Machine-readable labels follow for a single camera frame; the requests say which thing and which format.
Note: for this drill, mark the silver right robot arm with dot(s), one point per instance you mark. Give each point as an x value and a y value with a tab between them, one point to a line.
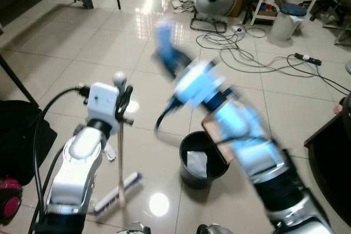
258	152

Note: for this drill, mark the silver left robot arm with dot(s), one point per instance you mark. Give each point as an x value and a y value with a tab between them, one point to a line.
77	173

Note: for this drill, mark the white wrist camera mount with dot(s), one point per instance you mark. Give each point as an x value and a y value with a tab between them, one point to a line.
196	85
103	105

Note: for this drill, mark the white crumpled paper in bin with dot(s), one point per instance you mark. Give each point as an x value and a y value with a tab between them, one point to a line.
197	164

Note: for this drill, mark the black table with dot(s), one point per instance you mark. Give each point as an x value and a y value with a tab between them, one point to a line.
329	157

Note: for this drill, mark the small grey box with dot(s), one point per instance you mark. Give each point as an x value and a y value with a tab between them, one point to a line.
88	1

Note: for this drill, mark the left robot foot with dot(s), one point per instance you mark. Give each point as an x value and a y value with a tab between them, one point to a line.
134	228

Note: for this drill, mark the black power strip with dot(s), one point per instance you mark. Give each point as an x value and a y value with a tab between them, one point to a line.
307	58

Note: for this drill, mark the white bin with blue lid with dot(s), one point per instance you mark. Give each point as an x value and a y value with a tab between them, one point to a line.
286	23

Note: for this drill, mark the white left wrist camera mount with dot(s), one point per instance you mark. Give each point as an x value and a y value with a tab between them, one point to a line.
103	105

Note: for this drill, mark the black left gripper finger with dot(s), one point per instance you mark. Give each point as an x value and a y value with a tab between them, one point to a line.
128	96
117	92

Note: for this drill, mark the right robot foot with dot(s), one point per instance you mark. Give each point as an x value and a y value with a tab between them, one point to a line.
211	229

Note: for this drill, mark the pink and black object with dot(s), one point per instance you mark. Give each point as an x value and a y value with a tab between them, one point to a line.
8	201

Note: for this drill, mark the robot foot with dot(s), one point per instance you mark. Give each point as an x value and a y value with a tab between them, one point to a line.
134	228
211	229

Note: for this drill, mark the black round waste bin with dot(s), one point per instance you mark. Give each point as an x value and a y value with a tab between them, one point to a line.
200	179

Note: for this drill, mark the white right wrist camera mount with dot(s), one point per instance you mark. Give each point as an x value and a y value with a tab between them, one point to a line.
196	85

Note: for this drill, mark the white paper scrap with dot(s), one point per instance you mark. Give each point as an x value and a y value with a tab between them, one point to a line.
109	152

